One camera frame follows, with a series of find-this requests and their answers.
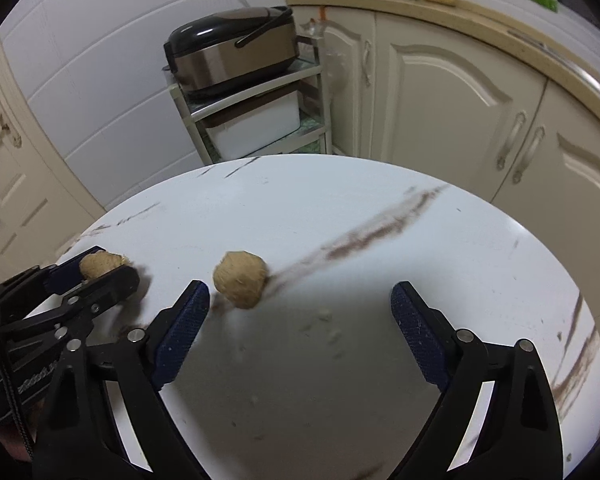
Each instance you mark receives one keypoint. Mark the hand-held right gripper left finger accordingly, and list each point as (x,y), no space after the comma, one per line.
(180,332)

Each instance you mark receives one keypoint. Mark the cream kitchen base cabinet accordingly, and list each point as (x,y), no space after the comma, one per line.
(430,90)

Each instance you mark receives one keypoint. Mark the cream panelled door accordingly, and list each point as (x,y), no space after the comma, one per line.
(15,175)

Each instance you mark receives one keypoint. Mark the brown biscuit lump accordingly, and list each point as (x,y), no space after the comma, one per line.
(97,265)
(240,280)

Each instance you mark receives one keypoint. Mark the beige kitchen countertop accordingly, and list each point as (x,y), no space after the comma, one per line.
(430,7)

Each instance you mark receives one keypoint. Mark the steel sink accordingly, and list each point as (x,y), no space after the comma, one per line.
(530,39)

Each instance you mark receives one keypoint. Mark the black silver rice cooker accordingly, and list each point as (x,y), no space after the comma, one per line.
(230,50)

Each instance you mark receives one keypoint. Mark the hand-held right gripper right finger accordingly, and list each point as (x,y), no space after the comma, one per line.
(420,335)

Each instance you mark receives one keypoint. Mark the grey kitchen trolley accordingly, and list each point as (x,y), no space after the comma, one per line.
(195,115)

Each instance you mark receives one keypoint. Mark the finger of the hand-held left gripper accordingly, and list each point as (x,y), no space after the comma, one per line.
(62,276)
(105,295)

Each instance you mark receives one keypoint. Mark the white plastic storage box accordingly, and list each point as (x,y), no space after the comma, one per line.
(255,125)

